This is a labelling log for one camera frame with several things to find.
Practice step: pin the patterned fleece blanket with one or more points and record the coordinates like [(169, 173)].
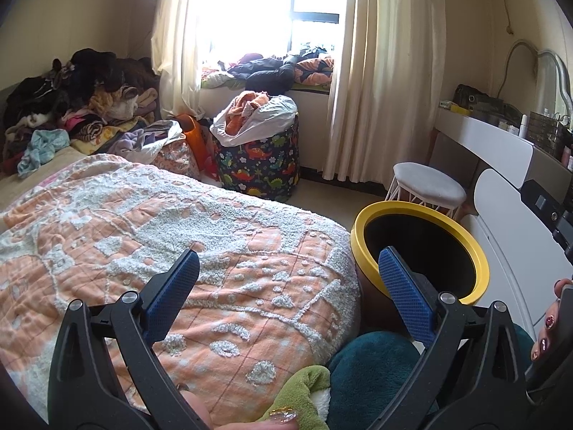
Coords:
[(89, 130)]

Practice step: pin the yellow box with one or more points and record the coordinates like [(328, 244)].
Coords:
[(459, 108)]

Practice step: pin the dinosaur print laundry basket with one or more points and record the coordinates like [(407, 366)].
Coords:
[(255, 165)]

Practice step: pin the person's left hand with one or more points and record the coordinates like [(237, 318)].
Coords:
[(250, 423)]

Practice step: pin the pile of dark clothes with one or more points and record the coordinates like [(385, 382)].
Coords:
[(103, 71)]

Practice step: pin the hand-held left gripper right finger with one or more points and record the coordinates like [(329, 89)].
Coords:
[(405, 291)]

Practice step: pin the light blue garment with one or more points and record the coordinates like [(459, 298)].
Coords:
[(40, 148)]

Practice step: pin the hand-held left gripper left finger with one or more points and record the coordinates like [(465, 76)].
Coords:
[(172, 291)]

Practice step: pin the white round stool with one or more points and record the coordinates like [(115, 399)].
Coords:
[(429, 181)]

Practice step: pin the orange bag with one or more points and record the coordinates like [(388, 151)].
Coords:
[(197, 143)]

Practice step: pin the orange black patterned cloth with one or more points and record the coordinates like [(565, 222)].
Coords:
[(313, 71)]

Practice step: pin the small white plastic bag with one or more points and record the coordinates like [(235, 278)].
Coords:
[(168, 136)]

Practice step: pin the cream curtain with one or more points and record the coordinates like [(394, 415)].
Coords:
[(385, 76), (179, 53)]

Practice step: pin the beige bed sheet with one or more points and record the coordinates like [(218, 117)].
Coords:
[(27, 183)]

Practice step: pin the dark cosmetic organizer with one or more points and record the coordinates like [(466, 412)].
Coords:
[(546, 134)]

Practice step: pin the yellow rimmed waste bin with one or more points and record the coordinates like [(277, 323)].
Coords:
[(416, 242)]

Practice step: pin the dark handbag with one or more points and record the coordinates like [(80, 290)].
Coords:
[(470, 96)]

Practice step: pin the white green bedding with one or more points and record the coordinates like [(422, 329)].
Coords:
[(215, 80)]

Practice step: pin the large white plastic bag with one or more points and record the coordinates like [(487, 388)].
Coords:
[(273, 114)]

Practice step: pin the orange white textured blanket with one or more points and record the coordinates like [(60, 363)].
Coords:
[(134, 233)]

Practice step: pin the pink floral cushion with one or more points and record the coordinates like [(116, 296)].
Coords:
[(179, 161)]

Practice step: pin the orange clothes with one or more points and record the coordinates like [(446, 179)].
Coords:
[(241, 107)]

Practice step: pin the teal fleece garment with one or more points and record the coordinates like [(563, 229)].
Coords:
[(371, 367)]

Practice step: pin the white dressing table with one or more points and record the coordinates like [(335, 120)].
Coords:
[(492, 139)]

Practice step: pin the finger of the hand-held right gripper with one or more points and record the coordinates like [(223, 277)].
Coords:
[(544, 201)]

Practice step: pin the person's right hand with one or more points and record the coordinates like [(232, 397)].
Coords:
[(548, 322)]

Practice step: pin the purple cloth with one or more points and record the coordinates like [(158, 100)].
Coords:
[(130, 141)]

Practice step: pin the cream folded blanket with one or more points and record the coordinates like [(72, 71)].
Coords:
[(116, 103)]

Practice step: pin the dark padded jacket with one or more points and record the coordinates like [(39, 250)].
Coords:
[(264, 74)]

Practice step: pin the white bottle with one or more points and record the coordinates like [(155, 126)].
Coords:
[(523, 125)]

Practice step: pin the green plush cloth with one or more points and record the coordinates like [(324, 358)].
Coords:
[(309, 380)]

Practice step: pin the curved frame mirror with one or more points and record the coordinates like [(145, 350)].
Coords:
[(550, 85)]

